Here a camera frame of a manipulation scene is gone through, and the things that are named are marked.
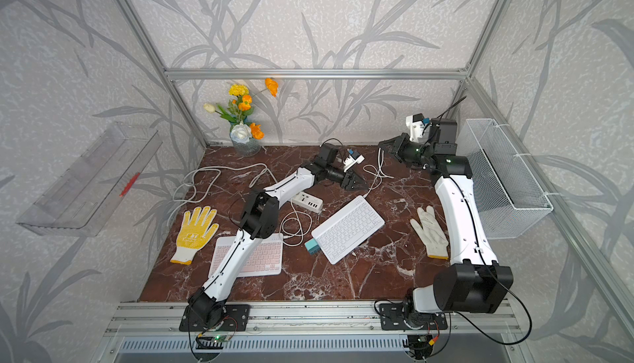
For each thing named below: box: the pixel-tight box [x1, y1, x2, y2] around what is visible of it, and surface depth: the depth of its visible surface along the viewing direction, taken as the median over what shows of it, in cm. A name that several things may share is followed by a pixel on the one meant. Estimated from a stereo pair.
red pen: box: [118, 171, 142, 198], surface depth 68 cm
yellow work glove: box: [170, 206, 220, 266], surface depth 93 cm
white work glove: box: [409, 205, 450, 260], surface depth 93 cm
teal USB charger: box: [303, 238, 321, 255], surface depth 88 cm
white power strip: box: [289, 191, 324, 214], surface depth 99 cm
